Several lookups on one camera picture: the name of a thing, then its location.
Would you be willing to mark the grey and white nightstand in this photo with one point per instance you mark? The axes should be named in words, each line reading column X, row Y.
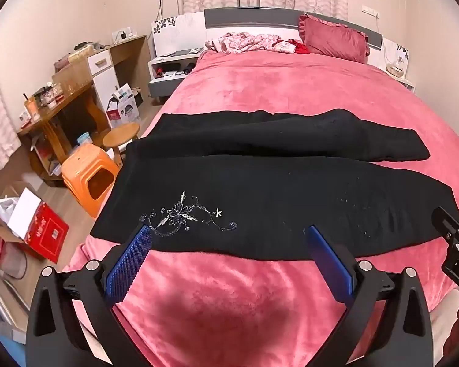
column 164, row 84

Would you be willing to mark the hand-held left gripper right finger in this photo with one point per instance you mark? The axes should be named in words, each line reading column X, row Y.
column 327, row 260

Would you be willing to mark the pink floral garment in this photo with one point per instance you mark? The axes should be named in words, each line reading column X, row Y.
column 248, row 42

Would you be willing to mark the round wooden stool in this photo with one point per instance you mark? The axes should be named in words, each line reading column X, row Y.
column 120, row 133

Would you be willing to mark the white paper bag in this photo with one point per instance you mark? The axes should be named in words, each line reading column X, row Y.
column 123, row 109

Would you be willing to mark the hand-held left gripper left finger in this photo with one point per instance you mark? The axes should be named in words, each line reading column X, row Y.
column 132, row 260

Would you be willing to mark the orange bottle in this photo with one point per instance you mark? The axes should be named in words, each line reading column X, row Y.
column 32, row 109

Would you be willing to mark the dark pink ruffled pillow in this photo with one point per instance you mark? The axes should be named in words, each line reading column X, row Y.
column 334, row 40

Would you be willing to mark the white plastic bag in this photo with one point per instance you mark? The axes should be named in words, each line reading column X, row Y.
column 4, row 208

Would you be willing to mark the pink fleece bed blanket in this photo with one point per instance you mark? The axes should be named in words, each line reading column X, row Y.
column 252, row 84

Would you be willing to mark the red cardboard box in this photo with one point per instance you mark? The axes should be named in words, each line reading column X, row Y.
column 46, row 233

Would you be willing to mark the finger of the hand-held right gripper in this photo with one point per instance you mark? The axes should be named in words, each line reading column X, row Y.
column 447, row 222

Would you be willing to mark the black pants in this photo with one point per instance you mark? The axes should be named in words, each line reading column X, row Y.
column 252, row 183

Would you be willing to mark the white wall outlet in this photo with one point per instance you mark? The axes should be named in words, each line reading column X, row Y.
column 370, row 10

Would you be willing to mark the orange plastic stool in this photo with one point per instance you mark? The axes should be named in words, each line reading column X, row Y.
column 84, row 172

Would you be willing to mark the wooden desk with white cabinet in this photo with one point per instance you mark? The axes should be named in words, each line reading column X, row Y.
column 107, row 80

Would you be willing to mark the low wooden table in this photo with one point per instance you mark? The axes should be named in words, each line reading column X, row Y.
column 57, row 122

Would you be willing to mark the blue lidded tub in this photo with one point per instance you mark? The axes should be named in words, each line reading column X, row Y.
column 85, row 139

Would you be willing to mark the red cloth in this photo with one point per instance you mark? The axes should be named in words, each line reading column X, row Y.
column 300, row 47

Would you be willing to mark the grey and white headboard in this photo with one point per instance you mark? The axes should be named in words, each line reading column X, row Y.
column 252, row 19

